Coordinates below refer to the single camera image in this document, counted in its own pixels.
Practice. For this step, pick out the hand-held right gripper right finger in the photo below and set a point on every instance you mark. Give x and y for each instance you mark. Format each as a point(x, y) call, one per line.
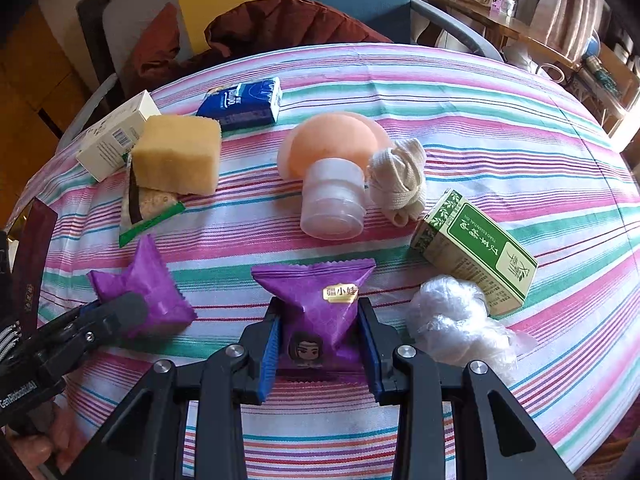
point(371, 355)

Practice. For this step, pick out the blue tissue pack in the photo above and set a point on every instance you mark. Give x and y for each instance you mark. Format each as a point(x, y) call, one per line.
point(240, 105)

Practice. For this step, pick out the pink beige curtain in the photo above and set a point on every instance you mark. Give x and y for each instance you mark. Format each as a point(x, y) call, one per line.
point(565, 5)

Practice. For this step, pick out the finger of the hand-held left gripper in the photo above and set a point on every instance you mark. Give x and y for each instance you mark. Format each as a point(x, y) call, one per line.
point(122, 312)
point(87, 311)

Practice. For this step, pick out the green white carton box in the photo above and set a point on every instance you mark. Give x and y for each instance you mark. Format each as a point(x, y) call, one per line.
point(475, 255)

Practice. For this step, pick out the purple snack packet cartoon figure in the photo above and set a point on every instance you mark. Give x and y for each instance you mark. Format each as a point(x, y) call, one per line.
point(315, 310)

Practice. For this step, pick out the gold tin box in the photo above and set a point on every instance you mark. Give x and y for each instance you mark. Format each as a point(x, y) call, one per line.
point(32, 260)

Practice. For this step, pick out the translucent plastic jar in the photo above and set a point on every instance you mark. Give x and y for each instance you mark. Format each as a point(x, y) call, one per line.
point(332, 200)

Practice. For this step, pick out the white cardboard box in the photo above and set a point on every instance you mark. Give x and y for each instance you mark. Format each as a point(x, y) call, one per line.
point(107, 140)

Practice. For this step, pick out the plain purple snack packet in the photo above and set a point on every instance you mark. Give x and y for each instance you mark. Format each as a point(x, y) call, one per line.
point(150, 290)

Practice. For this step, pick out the white sock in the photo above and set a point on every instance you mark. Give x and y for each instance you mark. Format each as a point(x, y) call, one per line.
point(397, 185)

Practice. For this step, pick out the small white jar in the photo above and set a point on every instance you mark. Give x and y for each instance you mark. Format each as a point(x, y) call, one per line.
point(509, 6)

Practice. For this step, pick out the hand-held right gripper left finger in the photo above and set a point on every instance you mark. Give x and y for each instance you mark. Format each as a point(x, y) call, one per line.
point(267, 355)

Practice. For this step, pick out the wooden side table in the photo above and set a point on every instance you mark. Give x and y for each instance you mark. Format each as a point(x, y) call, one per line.
point(500, 27)

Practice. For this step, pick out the person's left hand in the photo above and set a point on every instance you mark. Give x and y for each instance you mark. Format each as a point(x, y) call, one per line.
point(30, 447)

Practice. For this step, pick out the green white cracker packet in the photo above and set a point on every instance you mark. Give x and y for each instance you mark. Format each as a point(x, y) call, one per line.
point(150, 207)

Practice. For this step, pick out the clear plastic bag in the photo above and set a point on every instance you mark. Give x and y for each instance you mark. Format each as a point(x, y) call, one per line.
point(455, 320)

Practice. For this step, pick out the yellow sponge block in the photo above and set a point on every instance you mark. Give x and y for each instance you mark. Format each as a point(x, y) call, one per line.
point(175, 155)

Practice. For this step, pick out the maroon jacket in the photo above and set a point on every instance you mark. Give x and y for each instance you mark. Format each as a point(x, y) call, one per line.
point(280, 25)

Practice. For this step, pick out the striped tablecloth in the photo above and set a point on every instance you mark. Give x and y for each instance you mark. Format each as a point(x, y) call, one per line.
point(500, 125)

